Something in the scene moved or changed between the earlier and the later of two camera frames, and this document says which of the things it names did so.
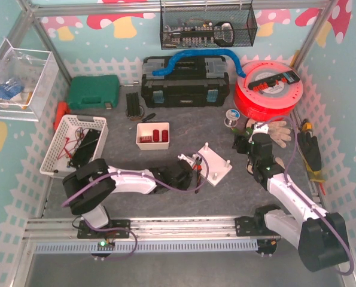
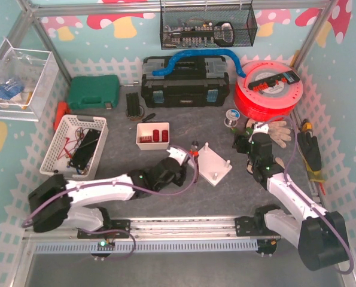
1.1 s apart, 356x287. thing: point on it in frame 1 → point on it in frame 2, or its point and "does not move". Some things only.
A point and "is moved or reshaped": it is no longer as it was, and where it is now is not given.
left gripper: x=188 y=168 → x=182 y=168
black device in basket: x=84 y=152 does not move
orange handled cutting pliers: x=198 y=167 is moved or reshaped
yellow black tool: x=306 y=125 does not move
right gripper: x=241 y=143 does not move
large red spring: x=165 y=136 does not move
